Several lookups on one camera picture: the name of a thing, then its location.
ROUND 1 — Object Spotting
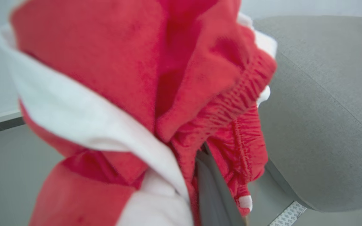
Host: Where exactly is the red and white garment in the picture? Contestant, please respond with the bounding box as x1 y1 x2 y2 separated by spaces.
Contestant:
0 0 278 226

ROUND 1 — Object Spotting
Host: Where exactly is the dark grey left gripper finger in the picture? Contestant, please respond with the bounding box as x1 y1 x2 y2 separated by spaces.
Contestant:
195 143 246 226

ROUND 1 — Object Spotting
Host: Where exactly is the white patterned floor tape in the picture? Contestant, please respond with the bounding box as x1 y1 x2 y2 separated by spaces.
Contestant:
269 201 307 226

